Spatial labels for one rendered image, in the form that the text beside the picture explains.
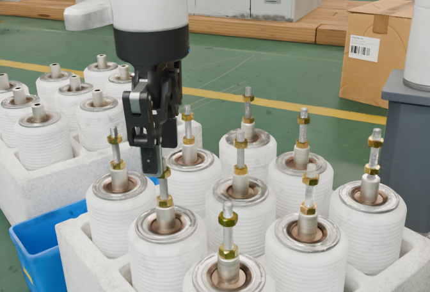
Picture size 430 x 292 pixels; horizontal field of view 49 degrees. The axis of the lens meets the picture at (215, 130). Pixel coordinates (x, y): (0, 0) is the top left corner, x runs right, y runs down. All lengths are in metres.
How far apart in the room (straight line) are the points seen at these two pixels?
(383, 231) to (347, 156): 0.69
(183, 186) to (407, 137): 0.44
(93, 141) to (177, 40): 0.53
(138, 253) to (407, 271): 0.33
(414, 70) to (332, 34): 1.51
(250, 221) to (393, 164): 0.41
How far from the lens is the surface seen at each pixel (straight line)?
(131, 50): 0.46
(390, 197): 0.66
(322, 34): 2.42
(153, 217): 0.60
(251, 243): 0.64
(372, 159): 0.63
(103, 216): 0.65
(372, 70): 1.65
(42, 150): 0.92
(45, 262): 0.82
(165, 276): 0.57
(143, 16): 0.45
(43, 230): 0.91
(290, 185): 0.68
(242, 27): 2.55
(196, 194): 0.70
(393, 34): 1.59
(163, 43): 0.46
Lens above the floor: 0.59
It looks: 24 degrees down
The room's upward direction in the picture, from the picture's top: 1 degrees counter-clockwise
